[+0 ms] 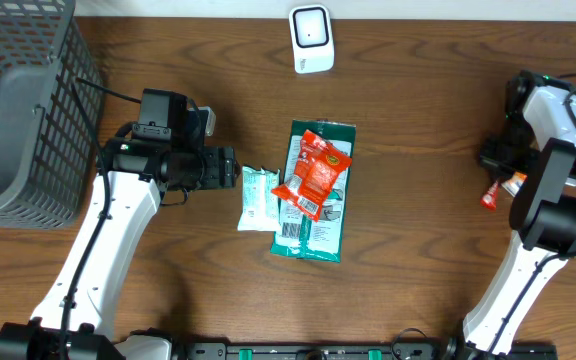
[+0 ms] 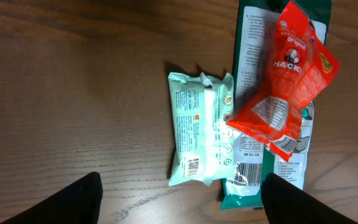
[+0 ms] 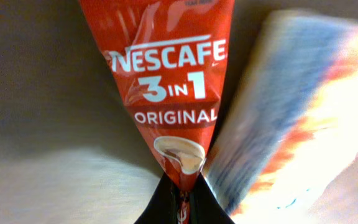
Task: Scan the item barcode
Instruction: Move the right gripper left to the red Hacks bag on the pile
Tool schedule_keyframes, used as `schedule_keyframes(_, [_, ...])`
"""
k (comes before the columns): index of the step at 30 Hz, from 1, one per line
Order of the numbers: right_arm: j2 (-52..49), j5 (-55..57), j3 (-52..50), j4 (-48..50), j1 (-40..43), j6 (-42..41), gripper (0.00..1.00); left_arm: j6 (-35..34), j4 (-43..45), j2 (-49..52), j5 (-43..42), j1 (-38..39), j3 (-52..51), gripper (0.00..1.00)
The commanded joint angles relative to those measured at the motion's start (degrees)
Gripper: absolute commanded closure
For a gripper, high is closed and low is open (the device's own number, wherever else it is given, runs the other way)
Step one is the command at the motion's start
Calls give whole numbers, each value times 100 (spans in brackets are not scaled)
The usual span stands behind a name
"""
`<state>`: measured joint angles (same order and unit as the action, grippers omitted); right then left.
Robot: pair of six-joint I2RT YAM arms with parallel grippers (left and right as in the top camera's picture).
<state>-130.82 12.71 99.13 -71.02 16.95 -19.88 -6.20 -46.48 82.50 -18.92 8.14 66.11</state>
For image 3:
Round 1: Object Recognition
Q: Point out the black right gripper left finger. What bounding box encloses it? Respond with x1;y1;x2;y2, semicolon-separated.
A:
134;174;178;224

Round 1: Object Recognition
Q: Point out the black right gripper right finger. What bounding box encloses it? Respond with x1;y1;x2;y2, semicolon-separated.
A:
190;174;234;224

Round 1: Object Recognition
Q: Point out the orange box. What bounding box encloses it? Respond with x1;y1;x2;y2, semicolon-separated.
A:
202;10;358;223

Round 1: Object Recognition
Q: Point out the red Nescafe packet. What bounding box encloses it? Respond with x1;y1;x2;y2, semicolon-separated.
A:
80;0;234;223

